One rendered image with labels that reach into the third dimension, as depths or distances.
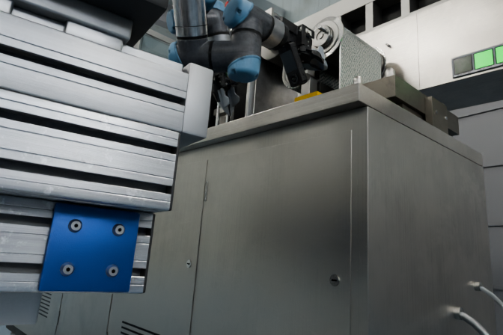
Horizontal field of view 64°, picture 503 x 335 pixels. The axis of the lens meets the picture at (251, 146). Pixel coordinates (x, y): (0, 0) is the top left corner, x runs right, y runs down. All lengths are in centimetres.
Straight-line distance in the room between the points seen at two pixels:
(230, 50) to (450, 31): 84
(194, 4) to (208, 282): 69
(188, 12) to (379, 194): 57
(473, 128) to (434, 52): 226
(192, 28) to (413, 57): 86
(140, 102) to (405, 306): 66
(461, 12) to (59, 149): 136
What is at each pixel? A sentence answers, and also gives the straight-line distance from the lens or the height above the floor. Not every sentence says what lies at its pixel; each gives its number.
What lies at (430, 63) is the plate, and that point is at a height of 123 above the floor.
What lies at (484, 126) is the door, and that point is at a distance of 372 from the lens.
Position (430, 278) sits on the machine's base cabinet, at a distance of 100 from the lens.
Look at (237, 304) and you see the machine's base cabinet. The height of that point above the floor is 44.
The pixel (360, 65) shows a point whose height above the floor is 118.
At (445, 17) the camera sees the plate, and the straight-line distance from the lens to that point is 158.
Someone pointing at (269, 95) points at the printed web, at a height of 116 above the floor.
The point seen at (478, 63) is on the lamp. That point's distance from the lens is 145.
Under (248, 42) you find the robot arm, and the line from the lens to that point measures 96.
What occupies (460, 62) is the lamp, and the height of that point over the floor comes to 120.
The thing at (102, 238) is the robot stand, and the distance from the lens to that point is 47.
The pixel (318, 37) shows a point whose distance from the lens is 136.
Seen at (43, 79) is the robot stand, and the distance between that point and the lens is 44.
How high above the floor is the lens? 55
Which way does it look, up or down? 15 degrees up
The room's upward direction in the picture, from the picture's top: 4 degrees clockwise
